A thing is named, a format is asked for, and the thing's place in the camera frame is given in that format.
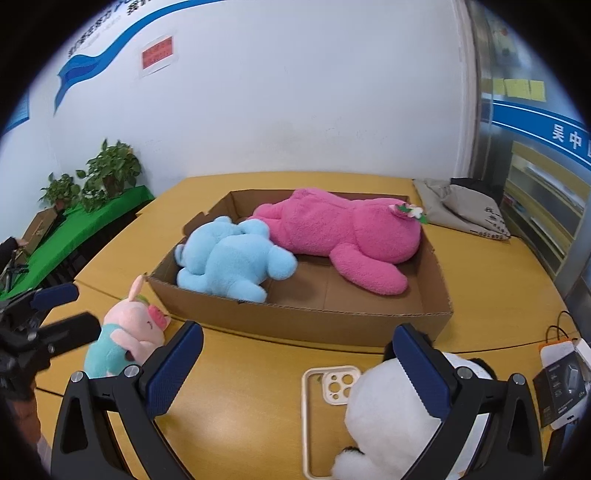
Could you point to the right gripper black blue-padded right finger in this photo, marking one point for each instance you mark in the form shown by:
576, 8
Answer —
510, 445

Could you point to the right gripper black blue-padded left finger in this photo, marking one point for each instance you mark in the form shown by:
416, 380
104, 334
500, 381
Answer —
85, 445

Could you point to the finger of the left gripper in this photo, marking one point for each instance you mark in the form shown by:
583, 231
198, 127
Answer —
48, 298
68, 334

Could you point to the pink pig plush toy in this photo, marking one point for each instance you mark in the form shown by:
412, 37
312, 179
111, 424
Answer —
131, 331

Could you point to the white panda plush toy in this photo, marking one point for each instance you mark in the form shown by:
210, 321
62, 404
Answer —
388, 421

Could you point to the light blue plush toy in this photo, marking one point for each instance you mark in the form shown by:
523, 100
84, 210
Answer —
229, 260

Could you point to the pink plush bear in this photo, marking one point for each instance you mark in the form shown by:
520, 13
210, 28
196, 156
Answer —
365, 239

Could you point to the green cloth covered table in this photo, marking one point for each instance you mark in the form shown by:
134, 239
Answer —
77, 227

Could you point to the small cardboard box on green table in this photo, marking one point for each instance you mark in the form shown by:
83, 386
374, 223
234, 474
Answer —
38, 228

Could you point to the black and white product box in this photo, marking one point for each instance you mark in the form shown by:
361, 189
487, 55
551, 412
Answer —
563, 385

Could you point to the green potted plant small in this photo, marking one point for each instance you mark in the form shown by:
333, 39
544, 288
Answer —
61, 193

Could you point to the green potted plant large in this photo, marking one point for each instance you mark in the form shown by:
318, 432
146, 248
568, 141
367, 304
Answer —
108, 174

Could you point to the beige phone case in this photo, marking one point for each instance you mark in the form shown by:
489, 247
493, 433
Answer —
324, 396

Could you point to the brown cardboard box tray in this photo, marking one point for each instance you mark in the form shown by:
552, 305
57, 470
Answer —
316, 304

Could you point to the grey canvas tote bag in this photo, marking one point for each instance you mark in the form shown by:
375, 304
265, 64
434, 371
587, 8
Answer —
460, 208

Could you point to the blue framed wall poster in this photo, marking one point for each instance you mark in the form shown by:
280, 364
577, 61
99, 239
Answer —
20, 115

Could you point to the red wall notice sign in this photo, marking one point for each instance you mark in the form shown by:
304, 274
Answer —
158, 55

